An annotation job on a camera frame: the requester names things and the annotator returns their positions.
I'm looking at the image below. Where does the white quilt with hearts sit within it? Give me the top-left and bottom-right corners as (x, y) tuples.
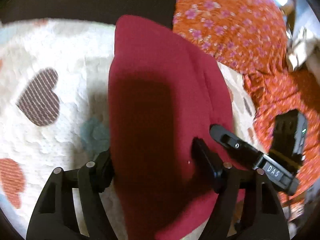
(0, 17), (261, 240)

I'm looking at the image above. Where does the orange floral fabric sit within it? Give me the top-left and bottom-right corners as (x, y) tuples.
(173, 0), (319, 215)

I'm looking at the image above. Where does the dark red small garment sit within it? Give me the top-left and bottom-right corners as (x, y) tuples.
(108, 15), (233, 239)

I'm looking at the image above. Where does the dark brown cushion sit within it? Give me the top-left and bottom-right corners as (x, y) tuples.
(1, 0), (176, 28)

